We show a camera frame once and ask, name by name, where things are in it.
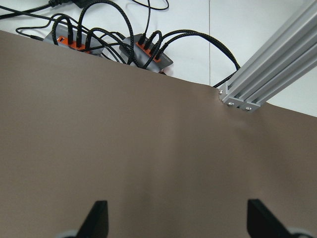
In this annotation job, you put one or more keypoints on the grey usb hub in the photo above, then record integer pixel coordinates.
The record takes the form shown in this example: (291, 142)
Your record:
(61, 34)
(141, 56)

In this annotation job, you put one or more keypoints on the aluminium frame post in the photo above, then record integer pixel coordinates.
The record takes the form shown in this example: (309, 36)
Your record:
(286, 56)

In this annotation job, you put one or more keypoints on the grey USB hub left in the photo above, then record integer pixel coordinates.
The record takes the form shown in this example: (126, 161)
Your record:
(61, 34)

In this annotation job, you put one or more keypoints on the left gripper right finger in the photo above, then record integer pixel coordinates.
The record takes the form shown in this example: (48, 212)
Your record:
(261, 223)

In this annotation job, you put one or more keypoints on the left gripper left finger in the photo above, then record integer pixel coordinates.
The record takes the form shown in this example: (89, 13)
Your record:
(96, 223)

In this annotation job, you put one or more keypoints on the grey USB hub right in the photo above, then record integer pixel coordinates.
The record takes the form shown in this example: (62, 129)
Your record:
(141, 56)

